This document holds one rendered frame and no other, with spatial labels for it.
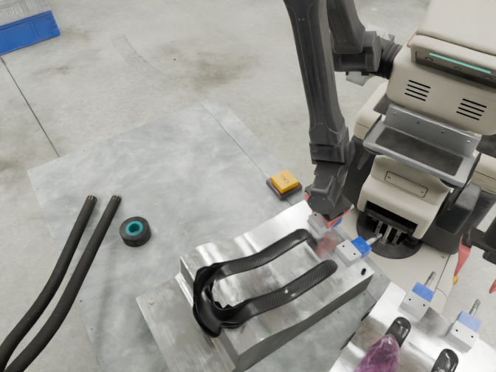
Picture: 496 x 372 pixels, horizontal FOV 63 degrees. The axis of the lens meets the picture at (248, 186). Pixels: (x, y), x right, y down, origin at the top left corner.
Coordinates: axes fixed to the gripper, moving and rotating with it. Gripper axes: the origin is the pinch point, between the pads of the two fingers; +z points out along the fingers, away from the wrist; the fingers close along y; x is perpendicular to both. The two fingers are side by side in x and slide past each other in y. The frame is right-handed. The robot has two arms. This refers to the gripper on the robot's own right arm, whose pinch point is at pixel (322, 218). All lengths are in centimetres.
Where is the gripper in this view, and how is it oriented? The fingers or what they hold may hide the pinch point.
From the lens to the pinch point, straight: 103.7
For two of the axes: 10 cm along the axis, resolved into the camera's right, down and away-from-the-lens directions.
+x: 8.4, -4.1, 3.4
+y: 5.4, 6.4, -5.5
